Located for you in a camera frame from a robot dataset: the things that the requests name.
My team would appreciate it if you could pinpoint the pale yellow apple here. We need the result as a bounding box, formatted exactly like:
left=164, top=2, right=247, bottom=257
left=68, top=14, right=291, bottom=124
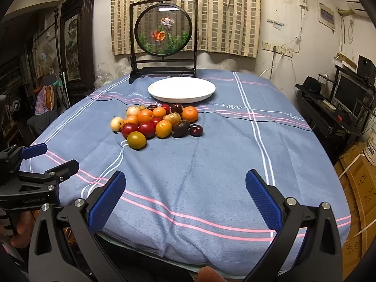
left=110, top=117, right=124, bottom=132

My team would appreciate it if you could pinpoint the olive green round fruit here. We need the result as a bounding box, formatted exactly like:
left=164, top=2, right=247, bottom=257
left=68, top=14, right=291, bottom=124
left=127, top=131, right=147, bottom=150

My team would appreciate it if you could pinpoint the orange persimmon fruit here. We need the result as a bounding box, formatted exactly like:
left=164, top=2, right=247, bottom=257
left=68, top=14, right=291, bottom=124
left=156, top=120, right=172, bottom=139

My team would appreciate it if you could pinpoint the dark brown oblong fruit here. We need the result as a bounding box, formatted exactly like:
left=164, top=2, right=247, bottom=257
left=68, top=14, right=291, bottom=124
left=172, top=120, right=191, bottom=138

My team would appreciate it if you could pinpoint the large mandarin orange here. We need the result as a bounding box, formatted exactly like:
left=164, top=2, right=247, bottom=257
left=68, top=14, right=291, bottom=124
left=182, top=106, right=199, bottom=123

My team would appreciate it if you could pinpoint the person's left hand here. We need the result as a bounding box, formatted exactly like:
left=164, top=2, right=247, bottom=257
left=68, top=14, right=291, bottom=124
left=10, top=211, right=35, bottom=248

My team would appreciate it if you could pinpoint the red plum left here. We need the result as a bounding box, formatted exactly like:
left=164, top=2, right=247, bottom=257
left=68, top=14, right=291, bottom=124
left=121, top=122, right=138, bottom=139

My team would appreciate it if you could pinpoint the small orange fruit left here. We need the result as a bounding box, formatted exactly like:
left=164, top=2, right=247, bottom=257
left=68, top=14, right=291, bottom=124
left=124, top=115, right=139, bottom=126

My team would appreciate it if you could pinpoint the pale peach fruit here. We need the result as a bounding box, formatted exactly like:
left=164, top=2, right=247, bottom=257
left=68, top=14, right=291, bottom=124
left=126, top=106, right=141, bottom=117

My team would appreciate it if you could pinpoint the white standing fan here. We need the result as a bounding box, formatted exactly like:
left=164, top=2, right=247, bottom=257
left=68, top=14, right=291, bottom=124
left=36, top=41, right=55, bottom=74

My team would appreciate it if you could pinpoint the red tomato fruit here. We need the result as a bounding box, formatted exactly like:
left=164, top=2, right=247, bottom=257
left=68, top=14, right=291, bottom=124
left=150, top=117, right=163, bottom=127

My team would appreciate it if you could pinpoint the dark red date fruit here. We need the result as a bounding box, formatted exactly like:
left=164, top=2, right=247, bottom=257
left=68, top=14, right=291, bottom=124
left=147, top=104, right=159, bottom=111

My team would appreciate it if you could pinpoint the orange round fruit centre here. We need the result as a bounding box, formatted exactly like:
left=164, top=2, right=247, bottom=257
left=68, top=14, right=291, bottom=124
left=152, top=107, right=167, bottom=119

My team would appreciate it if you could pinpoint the small red cherry tomato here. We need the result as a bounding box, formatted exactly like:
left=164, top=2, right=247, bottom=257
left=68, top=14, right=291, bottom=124
left=161, top=104, right=170, bottom=114

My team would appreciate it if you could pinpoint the tan brown-striped fruit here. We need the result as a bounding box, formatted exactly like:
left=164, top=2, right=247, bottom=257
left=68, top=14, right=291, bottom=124
left=163, top=112, right=181, bottom=125

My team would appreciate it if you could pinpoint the blue striped tablecloth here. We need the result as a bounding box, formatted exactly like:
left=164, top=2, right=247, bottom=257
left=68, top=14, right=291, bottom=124
left=21, top=70, right=351, bottom=278

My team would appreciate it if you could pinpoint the black desk shelf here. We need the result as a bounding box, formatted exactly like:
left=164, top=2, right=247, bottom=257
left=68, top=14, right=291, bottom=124
left=295, top=66, right=375, bottom=164

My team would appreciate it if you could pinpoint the dark red cherry fruit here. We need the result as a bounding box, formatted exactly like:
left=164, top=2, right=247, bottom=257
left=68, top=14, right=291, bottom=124
left=189, top=124, right=203, bottom=137

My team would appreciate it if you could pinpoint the white round plate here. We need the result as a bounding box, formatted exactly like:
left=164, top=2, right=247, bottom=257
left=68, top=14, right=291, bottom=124
left=148, top=77, right=216, bottom=104

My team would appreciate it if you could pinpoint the computer monitor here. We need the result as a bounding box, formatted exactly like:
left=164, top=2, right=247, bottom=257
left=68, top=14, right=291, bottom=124
left=333, top=72, right=372, bottom=117

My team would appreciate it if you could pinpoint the goldfish embroidery round screen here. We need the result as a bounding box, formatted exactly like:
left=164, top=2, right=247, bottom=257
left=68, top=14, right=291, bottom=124
left=129, top=0, right=198, bottom=84

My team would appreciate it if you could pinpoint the beige checked curtain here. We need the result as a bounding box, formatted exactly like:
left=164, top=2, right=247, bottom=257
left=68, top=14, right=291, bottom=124
left=111, top=0, right=261, bottom=58

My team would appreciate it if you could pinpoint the dark framed wall painting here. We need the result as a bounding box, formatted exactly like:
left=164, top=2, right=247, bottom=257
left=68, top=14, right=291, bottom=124
left=60, top=0, right=95, bottom=102

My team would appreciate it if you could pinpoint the white wall power strip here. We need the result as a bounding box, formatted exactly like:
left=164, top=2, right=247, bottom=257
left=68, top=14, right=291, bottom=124
left=261, top=41, right=294, bottom=58

